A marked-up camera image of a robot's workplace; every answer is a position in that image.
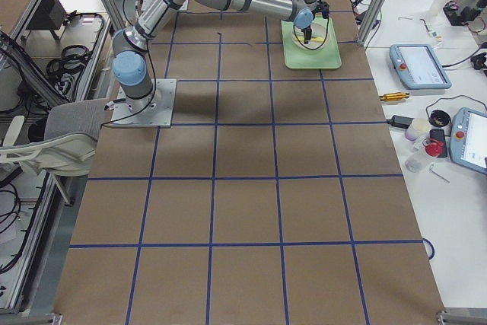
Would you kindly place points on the blue teach pendant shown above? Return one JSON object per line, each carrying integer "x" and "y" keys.
{"x": 468, "y": 139}
{"x": 418, "y": 67}

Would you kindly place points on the grey white office chair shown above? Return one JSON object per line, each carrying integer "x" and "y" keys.
{"x": 68, "y": 145}

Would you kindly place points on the upper blue teach pendant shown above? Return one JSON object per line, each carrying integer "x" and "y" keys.
{"x": 418, "y": 67}

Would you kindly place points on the red round cap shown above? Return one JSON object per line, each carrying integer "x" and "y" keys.
{"x": 433, "y": 147}

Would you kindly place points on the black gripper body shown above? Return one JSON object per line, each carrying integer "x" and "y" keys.
{"x": 307, "y": 31}

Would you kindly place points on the clear plastic cup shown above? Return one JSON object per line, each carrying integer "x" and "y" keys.
{"x": 415, "y": 162}

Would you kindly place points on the black smartphone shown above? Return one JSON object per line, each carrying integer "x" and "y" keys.
{"x": 439, "y": 136}

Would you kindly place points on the white round plate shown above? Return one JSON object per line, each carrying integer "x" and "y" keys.
{"x": 319, "y": 36}

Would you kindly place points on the black power adapter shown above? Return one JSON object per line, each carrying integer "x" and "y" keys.
{"x": 402, "y": 122}

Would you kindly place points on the metal allen key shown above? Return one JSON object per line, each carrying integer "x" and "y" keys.
{"x": 433, "y": 171}

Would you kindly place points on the lower blue teach pendant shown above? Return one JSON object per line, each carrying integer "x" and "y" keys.
{"x": 468, "y": 139}

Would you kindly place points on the white plastic cup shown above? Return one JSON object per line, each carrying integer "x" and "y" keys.
{"x": 417, "y": 128}

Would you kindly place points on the light green plastic tray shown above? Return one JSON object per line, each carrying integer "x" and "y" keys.
{"x": 327, "y": 57}

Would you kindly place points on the yellow plastic fork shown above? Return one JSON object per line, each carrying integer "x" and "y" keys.
{"x": 312, "y": 39}

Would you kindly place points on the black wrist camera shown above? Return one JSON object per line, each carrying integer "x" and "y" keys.
{"x": 323, "y": 8}

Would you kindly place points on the black round dish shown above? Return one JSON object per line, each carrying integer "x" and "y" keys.
{"x": 439, "y": 118}

